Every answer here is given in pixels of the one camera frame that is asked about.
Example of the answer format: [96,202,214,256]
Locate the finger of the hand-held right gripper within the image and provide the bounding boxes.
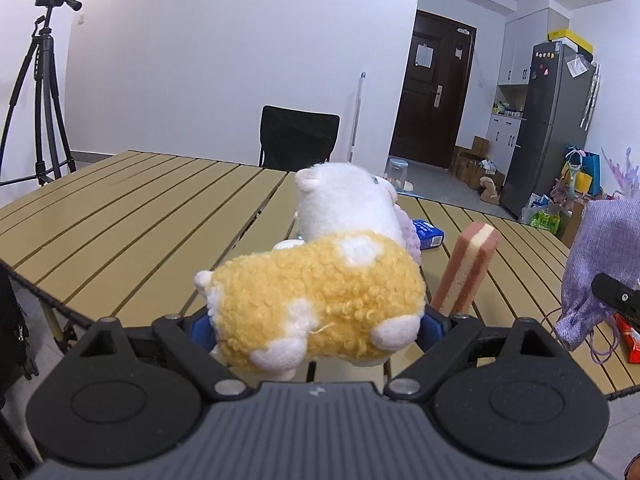
[591,272,640,324]

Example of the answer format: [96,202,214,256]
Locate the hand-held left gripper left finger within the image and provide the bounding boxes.
[65,311,253,403]

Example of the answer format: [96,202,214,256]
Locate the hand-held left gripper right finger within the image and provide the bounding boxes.
[383,306,584,403]

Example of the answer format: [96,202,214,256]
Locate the purple drawstring pouch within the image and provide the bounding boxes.
[552,197,640,366]

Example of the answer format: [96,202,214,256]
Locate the pink cream sponge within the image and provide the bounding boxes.
[430,221,501,317]

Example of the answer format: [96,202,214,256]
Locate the blue tissue packet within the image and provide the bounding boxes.
[411,218,446,252]

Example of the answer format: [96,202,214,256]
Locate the yellow white plush toy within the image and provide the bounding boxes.
[194,161,427,381]

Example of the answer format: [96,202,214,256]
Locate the red snack packet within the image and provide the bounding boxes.
[615,312,640,365]

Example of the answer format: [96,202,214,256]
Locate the green packet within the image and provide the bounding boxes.
[530,210,561,234]

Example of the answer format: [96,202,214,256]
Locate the folding slatted table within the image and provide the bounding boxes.
[0,149,640,402]

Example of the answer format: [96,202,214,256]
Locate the blue gift bag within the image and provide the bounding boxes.
[565,146,602,196]

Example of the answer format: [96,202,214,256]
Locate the brown toy figure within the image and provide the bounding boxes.
[477,176,501,205]

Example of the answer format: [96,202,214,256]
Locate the clear plastic jar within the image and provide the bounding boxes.
[385,157,409,192]

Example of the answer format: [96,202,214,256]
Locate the brown cardboard box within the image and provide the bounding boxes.
[450,136,506,191]

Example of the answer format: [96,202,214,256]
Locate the grey refrigerator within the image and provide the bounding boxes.
[500,42,599,221]

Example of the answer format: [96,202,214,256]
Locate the white kitchen cabinet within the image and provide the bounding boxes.
[486,10,551,161]

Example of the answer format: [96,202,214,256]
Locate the black folding chair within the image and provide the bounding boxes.
[259,105,341,172]

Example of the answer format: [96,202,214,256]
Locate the white mop pole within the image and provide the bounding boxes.
[347,71,368,163]

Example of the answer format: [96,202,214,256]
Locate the dark brown door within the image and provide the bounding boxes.
[389,10,478,170]

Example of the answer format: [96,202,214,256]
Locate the yellow box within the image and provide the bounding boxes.
[546,28,595,56]

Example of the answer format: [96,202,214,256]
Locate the black tripod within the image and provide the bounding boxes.
[0,0,83,188]

